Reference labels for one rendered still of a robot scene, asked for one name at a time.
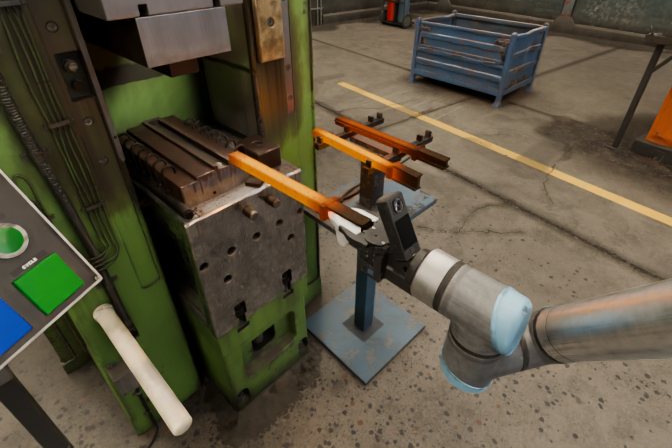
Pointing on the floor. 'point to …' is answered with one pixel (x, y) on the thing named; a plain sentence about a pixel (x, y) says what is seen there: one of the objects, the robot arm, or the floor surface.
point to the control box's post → (29, 411)
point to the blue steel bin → (478, 52)
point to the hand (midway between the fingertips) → (336, 210)
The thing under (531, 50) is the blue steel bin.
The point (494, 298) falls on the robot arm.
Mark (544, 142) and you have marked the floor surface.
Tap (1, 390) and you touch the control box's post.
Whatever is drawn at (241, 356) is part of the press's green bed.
